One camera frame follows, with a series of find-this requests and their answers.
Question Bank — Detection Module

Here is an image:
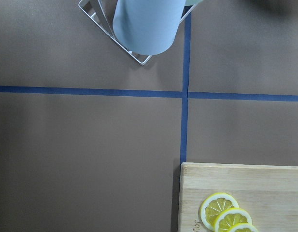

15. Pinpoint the light blue cup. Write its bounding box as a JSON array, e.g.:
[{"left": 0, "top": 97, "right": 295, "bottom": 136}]
[{"left": 113, "top": 0, "right": 185, "bottom": 55}]

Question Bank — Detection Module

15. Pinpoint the lemon slice far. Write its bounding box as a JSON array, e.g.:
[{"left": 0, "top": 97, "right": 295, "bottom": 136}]
[{"left": 198, "top": 192, "right": 239, "bottom": 231}]

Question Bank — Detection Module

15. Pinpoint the lemon slice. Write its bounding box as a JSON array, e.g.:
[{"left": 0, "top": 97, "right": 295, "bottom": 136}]
[
  {"left": 213, "top": 208, "right": 253, "bottom": 232},
  {"left": 228, "top": 223, "right": 258, "bottom": 232},
  {"left": 198, "top": 192, "right": 239, "bottom": 231}
]

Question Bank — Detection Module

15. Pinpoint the mint green cup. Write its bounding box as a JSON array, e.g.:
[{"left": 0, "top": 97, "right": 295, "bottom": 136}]
[{"left": 185, "top": 0, "right": 203, "bottom": 6}]

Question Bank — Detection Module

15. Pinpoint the lemon slice middle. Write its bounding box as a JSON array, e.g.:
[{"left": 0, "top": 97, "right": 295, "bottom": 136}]
[{"left": 213, "top": 208, "right": 253, "bottom": 232}]

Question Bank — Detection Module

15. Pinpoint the lemon slice near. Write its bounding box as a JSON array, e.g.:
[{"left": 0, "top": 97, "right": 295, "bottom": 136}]
[{"left": 228, "top": 223, "right": 258, "bottom": 232}]

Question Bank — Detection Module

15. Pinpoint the wooden cutting board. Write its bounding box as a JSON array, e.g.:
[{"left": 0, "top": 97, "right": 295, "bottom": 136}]
[{"left": 178, "top": 162, "right": 298, "bottom": 232}]

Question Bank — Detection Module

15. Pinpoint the white wire cup rack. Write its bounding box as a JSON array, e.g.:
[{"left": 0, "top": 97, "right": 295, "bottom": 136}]
[{"left": 79, "top": 0, "right": 195, "bottom": 65}]

